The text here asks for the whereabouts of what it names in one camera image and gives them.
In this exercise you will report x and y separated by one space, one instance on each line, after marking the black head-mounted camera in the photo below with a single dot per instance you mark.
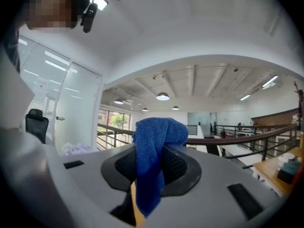
89 18

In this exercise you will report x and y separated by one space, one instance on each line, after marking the dark coat stand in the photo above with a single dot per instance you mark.
300 108

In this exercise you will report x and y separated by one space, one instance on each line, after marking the frosted glass door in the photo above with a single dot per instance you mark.
78 103

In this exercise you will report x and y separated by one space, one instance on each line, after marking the black railing with wooden handrail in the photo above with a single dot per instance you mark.
213 141

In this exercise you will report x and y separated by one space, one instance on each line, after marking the purple flower bouquet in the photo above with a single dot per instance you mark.
76 148

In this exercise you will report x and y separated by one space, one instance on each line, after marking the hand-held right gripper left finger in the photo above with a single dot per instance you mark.
83 186

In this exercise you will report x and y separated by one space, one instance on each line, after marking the striped glass partition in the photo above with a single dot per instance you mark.
47 79

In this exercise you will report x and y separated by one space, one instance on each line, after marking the blue cloth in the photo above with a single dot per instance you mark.
154 139

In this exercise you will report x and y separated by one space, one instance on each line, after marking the black dome pendant lamp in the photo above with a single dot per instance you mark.
163 96
118 101
175 108
145 109

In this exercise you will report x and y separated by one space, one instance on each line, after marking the teal tissue box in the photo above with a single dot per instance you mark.
288 172

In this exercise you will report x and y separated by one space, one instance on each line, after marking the black-framed window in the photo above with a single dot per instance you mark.
117 120

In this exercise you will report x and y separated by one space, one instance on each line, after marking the person's black shirt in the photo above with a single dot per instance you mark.
12 51

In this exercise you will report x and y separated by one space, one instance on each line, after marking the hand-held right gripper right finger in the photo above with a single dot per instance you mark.
213 198

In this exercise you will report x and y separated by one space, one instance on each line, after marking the black mesh office chair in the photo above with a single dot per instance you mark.
36 125

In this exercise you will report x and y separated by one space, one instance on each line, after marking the black metal railing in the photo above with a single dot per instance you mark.
192 127

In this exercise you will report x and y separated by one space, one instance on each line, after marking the person's head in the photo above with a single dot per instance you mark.
52 6

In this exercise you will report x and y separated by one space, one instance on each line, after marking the wooden side table white legs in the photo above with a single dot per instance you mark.
268 172

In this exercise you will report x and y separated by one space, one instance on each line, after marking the white cup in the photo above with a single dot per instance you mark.
282 161

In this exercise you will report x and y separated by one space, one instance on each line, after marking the dark staircase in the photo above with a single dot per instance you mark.
212 151

